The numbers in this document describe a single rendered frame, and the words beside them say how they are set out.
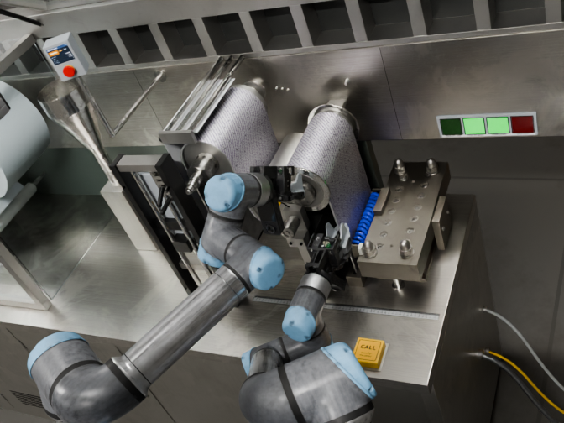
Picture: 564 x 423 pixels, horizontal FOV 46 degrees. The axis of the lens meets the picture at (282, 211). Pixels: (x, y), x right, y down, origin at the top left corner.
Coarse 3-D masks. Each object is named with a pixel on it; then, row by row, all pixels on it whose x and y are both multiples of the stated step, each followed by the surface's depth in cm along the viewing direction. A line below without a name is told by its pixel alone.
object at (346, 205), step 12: (360, 156) 184; (348, 168) 177; (360, 168) 185; (348, 180) 177; (360, 180) 185; (336, 192) 170; (348, 192) 178; (360, 192) 185; (336, 204) 170; (348, 204) 178; (360, 204) 185; (336, 216) 170; (348, 216) 178; (360, 216) 186
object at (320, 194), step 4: (320, 112) 180; (332, 112) 178; (336, 112) 178; (344, 116) 178; (348, 120) 179; (352, 128) 180; (292, 176) 164; (304, 176) 163; (308, 176) 162; (308, 180) 163; (312, 180) 163; (312, 184) 164; (316, 184) 163; (316, 188) 164; (320, 188) 164; (316, 192) 165; (320, 192) 165; (316, 196) 166; (320, 196) 166; (316, 200) 167; (320, 200) 167; (312, 204) 169; (316, 204) 168
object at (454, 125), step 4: (444, 120) 177; (448, 120) 176; (452, 120) 176; (456, 120) 175; (444, 124) 178; (448, 124) 177; (452, 124) 177; (456, 124) 176; (460, 124) 176; (444, 128) 179; (448, 128) 178; (452, 128) 178; (456, 128) 177; (460, 128) 177; (444, 132) 179; (448, 132) 179; (452, 132) 178; (456, 132) 178; (460, 132) 177
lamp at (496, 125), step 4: (488, 120) 172; (492, 120) 171; (496, 120) 171; (500, 120) 170; (504, 120) 170; (488, 124) 173; (492, 124) 172; (496, 124) 172; (500, 124) 171; (504, 124) 171; (488, 128) 174; (492, 128) 173; (496, 128) 173; (500, 128) 172; (504, 128) 172; (508, 128) 171; (492, 132) 174; (496, 132) 173; (500, 132) 173; (504, 132) 172; (508, 132) 172
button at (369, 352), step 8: (360, 344) 167; (368, 344) 166; (376, 344) 166; (384, 344) 166; (360, 352) 165; (368, 352) 165; (376, 352) 164; (360, 360) 164; (368, 360) 163; (376, 360) 162
